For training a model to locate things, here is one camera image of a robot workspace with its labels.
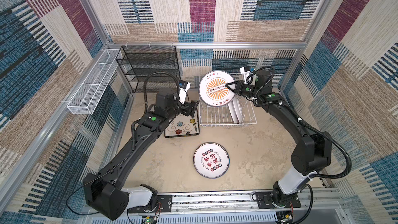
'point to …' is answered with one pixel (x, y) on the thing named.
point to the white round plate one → (211, 160)
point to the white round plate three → (232, 111)
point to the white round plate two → (213, 90)
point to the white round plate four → (236, 106)
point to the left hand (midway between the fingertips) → (192, 98)
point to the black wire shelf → (137, 62)
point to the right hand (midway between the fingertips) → (228, 87)
